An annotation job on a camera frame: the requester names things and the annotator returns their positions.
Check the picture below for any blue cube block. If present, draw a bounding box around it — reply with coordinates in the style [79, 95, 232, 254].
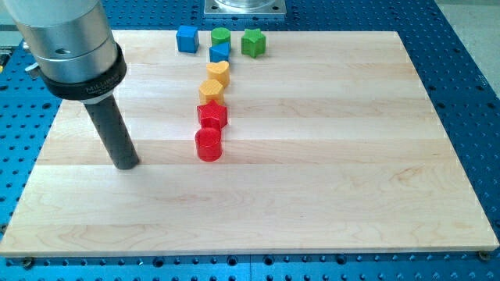
[176, 25, 199, 54]

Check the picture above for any blue triangle block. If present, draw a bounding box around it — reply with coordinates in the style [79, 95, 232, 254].
[209, 42, 230, 62]

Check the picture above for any light wooden board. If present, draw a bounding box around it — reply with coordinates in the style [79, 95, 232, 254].
[1, 30, 498, 257]

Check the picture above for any yellow heart block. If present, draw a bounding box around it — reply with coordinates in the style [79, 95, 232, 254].
[206, 61, 230, 87]

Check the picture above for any yellow hexagon block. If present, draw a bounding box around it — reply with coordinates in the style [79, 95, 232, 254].
[198, 79, 224, 105]

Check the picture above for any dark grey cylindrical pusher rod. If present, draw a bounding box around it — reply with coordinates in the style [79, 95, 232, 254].
[84, 95, 139, 169]

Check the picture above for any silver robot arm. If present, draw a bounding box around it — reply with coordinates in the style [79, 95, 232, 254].
[3, 0, 139, 169]

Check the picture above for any green star block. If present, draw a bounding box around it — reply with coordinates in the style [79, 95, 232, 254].
[241, 28, 266, 58]

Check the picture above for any red cylinder block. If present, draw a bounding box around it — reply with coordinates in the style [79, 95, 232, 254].
[195, 127, 223, 162]

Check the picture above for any red star block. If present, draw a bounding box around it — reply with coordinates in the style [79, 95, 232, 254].
[197, 101, 228, 130]

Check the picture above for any green cylinder block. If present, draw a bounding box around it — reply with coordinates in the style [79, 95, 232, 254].
[210, 27, 231, 46]

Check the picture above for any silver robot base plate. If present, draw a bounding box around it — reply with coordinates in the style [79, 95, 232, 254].
[204, 0, 287, 16]

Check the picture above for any black tool mounting collar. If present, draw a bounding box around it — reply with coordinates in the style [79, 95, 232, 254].
[40, 44, 127, 101]

